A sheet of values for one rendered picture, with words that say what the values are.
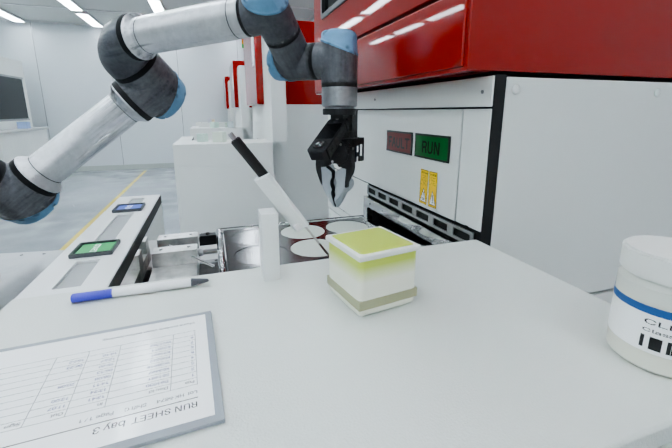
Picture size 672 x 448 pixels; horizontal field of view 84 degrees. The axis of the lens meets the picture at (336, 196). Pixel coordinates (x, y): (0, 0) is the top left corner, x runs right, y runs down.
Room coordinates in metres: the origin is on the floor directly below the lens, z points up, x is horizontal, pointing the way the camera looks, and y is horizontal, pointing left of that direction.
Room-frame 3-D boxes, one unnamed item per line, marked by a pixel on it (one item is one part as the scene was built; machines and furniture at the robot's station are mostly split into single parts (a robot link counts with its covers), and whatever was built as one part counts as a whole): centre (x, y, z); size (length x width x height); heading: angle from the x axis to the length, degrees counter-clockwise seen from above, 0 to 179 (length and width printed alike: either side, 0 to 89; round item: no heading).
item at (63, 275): (0.65, 0.41, 0.89); 0.55 x 0.09 x 0.14; 19
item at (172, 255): (0.68, 0.31, 0.89); 0.08 x 0.03 x 0.03; 109
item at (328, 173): (0.82, 0.00, 1.01); 0.06 x 0.03 x 0.09; 150
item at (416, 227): (0.79, -0.15, 0.89); 0.44 x 0.02 x 0.10; 19
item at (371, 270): (0.38, -0.04, 1.00); 0.07 x 0.07 x 0.07; 28
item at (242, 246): (0.71, 0.04, 0.90); 0.34 x 0.34 x 0.01; 19
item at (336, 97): (0.81, 0.00, 1.19); 0.08 x 0.08 x 0.05
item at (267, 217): (0.44, 0.07, 1.03); 0.06 x 0.04 x 0.13; 109
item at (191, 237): (0.75, 0.34, 0.89); 0.08 x 0.03 x 0.03; 109
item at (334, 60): (0.81, 0.00, 1.27); 0.09 x 0.08 x 0.11; 68
